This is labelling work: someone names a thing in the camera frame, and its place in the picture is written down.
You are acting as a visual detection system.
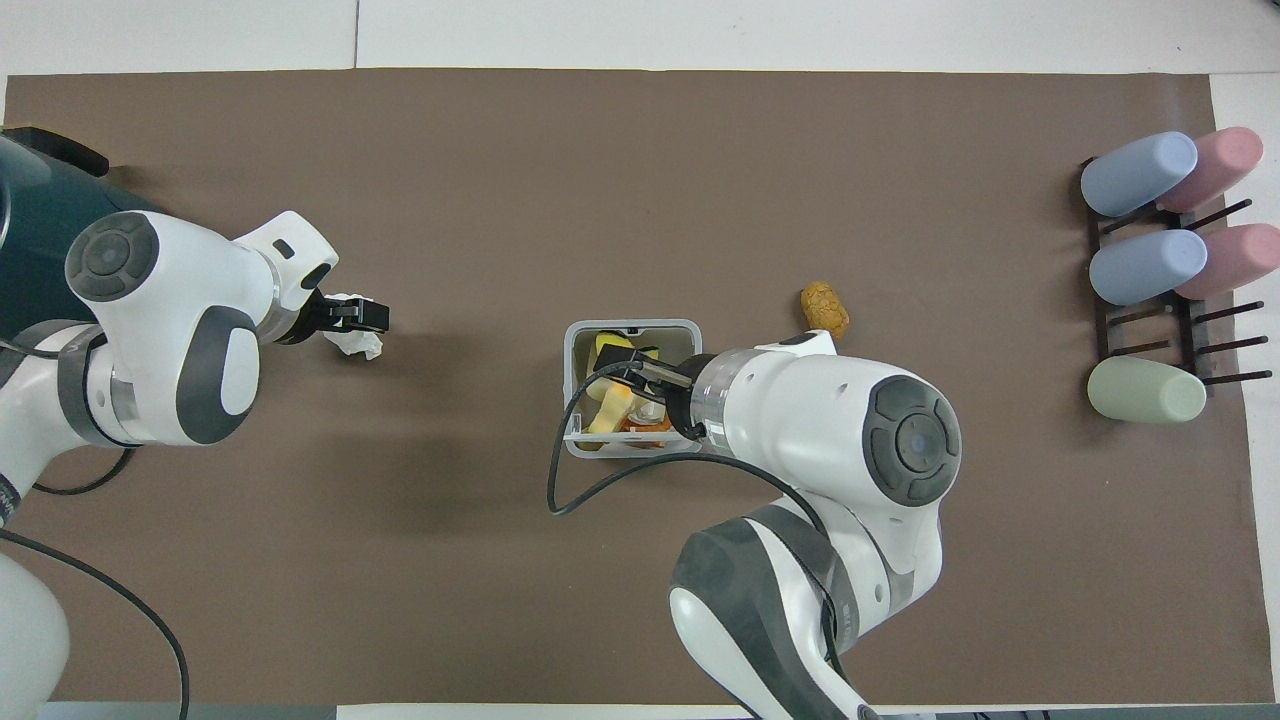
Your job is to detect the orange trash item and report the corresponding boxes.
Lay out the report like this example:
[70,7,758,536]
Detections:
[620,410,673,449]

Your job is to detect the dark brown cup rack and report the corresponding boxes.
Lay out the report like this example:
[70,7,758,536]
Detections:
[1080,155,1274,401]

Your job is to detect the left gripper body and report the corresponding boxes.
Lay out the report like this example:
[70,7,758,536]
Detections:
[278,288,351,347]

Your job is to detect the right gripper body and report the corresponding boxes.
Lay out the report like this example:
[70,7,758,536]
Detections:
[630,358,708,443]

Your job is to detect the white paper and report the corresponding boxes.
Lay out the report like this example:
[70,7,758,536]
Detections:
[323,292,387,360]

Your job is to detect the black cable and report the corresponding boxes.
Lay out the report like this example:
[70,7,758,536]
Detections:
[0,446,191,720]
[547,360,843,701]

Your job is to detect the green plastic cup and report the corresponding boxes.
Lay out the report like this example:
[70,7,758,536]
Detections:
[1087,356,1208,424]

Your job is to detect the pink plastic cup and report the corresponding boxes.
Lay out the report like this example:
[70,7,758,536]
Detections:
[1174,223,1280,300]
[1157,126,1265,213]

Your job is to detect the blue plastic cup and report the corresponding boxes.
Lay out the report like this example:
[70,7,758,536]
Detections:
[1080,131,1199,218]
[1088,229,1209,307]

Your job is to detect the grey plastic bin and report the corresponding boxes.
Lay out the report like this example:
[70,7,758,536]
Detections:
[563,319,703,460]

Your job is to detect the brown crumpled paper ball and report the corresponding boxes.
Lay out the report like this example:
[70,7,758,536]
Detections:
[801,281,851,342]

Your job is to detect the yellow trash item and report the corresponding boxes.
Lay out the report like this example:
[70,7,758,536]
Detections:
[584,334,661,438]

